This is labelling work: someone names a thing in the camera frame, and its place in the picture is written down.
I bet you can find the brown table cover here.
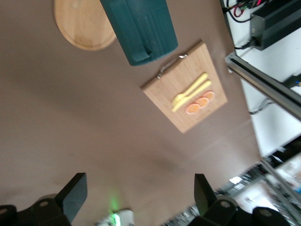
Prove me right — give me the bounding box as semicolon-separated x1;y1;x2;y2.
0;0;262;226

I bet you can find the yellow plastic knife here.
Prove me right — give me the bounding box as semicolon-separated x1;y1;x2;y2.
171;80;212;113

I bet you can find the black power supply box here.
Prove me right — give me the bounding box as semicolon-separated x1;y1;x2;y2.
249;0;301;51

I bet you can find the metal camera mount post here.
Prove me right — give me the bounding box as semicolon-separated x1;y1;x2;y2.
224;53;301;123

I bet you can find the yellow plastic fork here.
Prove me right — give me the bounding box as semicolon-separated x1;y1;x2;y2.
171;72;209;105

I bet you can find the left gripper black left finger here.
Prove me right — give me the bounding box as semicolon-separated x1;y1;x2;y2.
0;172;88;226

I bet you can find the dark green ribbed cup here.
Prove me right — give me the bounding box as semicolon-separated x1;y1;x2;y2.
100;0;179;67

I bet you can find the black device blue light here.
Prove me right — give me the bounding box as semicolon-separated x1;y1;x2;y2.
282;73;301;89

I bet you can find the aluminium frame post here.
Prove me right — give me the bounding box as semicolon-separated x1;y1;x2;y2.
260;160;301;222

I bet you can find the wooden cutting board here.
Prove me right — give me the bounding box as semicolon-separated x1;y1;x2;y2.
140;39;229;134

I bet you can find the wooden cup rack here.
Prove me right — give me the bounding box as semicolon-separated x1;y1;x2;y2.
54;0;118;52

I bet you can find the red wire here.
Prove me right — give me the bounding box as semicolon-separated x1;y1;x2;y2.
229;0;261;18

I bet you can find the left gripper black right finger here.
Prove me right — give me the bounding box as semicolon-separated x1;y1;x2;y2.
188;173;287;226

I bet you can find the toy orange slice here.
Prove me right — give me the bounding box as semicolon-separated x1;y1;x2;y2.
195;97;210;108
202;90;216;101
185;103;202;115

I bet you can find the thin black cable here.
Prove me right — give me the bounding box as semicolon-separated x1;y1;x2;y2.
234;39;256;50
248;98;275;115

